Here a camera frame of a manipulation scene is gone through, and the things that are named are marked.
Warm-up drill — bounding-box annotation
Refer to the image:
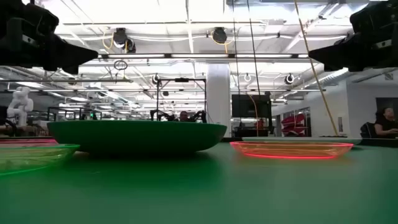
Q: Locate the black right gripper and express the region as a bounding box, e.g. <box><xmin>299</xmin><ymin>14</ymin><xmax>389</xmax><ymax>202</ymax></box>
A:
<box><xmin>308</xmin><ymin>0</ymin><xmax>398</xmax><ymax>72</ymax></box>

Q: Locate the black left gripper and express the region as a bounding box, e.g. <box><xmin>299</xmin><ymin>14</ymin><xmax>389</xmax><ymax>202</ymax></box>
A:
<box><xmin>0</xmin><ymin>0</ymin><xmax>99</xmax><ymax>75</ymax></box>

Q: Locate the pink plastic plate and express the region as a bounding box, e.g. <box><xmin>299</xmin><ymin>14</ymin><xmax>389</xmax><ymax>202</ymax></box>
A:
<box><xmin>0</xmin><ymin>138</ymin><xmax>59</xmax><ymax>147</ymax></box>

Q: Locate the dark green plastic plate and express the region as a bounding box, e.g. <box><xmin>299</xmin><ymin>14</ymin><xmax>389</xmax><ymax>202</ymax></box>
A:
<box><xmin>47</xmin><ymin>120</ymin><xmax>228</xmax><ymax>155</ymax></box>

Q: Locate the translucent orange plastic plate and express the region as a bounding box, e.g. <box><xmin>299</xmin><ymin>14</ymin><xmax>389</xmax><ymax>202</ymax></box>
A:
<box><xmin>229</xmin><ymin>141</ymin><xmax>354</xmax><ymax>160</ymax></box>

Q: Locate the translucent green plastic plate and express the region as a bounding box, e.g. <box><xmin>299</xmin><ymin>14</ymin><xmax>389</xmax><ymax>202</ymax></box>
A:
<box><xmin>0</xmin><ymin>143</ymin><xmax>81</xmax><ymax>177</ymax></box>

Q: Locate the white humanoid robot figure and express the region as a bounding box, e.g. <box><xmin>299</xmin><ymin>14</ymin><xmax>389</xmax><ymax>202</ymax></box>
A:
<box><xmin>6</xmin><ymin>86</ymin><xmax>34</xmax><ymax>127</ymax></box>

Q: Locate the red fabric object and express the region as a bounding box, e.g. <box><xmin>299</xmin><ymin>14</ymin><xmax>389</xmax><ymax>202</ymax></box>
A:
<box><xmin>281</xmin><ymin>113</ymin><xmax>307</xmax><ymax>136</ymax></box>

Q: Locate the black office chair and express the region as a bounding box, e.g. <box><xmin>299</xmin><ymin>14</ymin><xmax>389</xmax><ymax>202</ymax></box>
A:
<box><xmin>360</xmin><ymin>121</ymin><xmax>377</xmax><ymax>139</ymax></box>

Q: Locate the person at desk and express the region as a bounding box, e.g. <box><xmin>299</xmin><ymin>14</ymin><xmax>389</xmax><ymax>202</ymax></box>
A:
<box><xmin>374</xmin><ymin>107</ymin><xmax>398</xmax><ymax>139</ymax></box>

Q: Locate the black monitor screen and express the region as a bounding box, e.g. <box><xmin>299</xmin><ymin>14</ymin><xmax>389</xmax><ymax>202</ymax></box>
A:
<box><xmin>231</xmin><ymin>94</ymin><xmax>272</xmax><ymax>118</ymax></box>

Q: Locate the white round pillar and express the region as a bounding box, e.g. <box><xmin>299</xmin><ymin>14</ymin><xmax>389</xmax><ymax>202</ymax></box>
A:
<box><xmin>206</xmin><ymin>63</ymin><xmax>231</xmax><ymax>138</ymax></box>

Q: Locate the long ceiling light bar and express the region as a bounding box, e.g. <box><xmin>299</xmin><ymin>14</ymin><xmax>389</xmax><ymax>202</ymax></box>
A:
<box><xmin>98</xmin><ymin>53</ymin><xmax>308</xmax><ymax>59</ymax></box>

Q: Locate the yellow hanging rope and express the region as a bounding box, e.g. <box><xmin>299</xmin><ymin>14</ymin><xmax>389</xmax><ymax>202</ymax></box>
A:
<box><xmin>294</xmin><ymin>0</ymin><xmax>340</xmax><ymax>137</ymax></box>

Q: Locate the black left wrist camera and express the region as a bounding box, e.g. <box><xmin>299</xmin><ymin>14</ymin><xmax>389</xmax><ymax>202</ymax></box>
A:
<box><xmin>22</xmin><ymin>2</ymin><xmax>60</xmax><ymax>35</ymax></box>

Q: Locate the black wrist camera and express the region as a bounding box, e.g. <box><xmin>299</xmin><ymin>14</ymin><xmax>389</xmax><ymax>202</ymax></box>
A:
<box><xmin>22</xmin><ymin>2</ymin><xmax>60</xmax><ymax>35</ymax></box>
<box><xmin>349</xmin><ymin>2</ymin><xmax>386</xmax><ymax>34</ymax></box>

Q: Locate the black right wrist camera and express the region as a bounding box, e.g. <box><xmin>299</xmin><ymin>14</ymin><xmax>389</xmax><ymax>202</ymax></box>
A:
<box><xmin>349</xmin><ymin>2</ymin><xmax>386</xmax><ymax>34</ymax></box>

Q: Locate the low black frame rack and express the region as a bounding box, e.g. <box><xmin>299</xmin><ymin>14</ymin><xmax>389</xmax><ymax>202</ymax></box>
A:
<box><xmin>47</xmin><ymin>107</ymin><xmax>103</xmax><ymax>121</ymax></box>

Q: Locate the black ceiling cable reel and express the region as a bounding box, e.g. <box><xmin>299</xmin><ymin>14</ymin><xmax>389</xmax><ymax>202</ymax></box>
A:
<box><xmin>112</xmin><ymin>27</ymin><xmax>137</xmax><ymax>54</ymax></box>
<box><xmin>212</xmin><ymin>27</ymin><xmax>228</xmax><ymax>44</ymax></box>

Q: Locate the thin black hanging cable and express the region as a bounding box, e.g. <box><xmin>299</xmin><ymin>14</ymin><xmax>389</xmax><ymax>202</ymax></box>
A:
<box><xmin>247</xmin><ymin>0</ymin><xmax>261</xmax><ymax>95</ymax></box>
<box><xmin>232</xmin><ymin>0</ymin><xmax>241</xmax><ymax>95</ymax></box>

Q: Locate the orange hanging cable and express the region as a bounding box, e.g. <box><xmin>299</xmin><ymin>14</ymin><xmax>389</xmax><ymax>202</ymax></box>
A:
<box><xmin>248</xmin><ymin>94</ymin><xmax>259</xmax><ymax>138</ymax></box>

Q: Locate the black metal rig frame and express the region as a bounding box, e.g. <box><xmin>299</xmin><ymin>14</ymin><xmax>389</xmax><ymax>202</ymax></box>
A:
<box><xmin>156</xmin><ymin>78</ymin><xmax>208</xmax><ymax>122</ymax></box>

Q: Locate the black table edge rail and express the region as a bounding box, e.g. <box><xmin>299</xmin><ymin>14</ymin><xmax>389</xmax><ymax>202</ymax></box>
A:
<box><xmin>0</xmin><ymin>136</ymin><xmax>398</xmax><ymax>147</ymax></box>

